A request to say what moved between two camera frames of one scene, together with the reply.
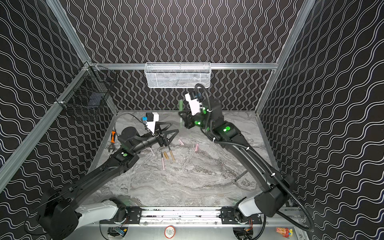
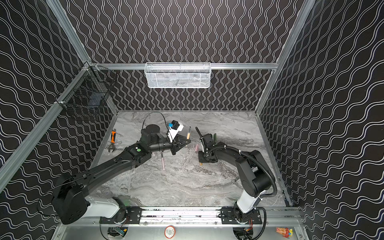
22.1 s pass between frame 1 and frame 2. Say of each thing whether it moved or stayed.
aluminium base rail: stayed
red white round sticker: stayed
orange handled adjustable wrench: stayed
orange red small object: stayed
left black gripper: moved
